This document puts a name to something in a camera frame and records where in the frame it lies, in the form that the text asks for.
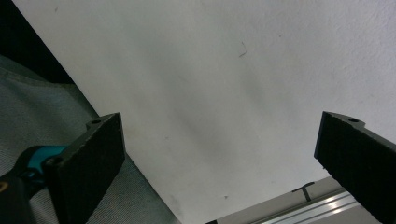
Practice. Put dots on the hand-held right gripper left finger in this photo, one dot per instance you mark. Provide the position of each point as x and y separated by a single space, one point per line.
88 161

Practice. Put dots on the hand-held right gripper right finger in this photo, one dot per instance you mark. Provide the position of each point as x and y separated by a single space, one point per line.
358 161

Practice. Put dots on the grey cloth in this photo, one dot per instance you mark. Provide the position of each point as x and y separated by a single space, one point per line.
34 115

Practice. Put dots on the aluminium frame rail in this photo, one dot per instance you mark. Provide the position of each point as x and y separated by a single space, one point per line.
314 211

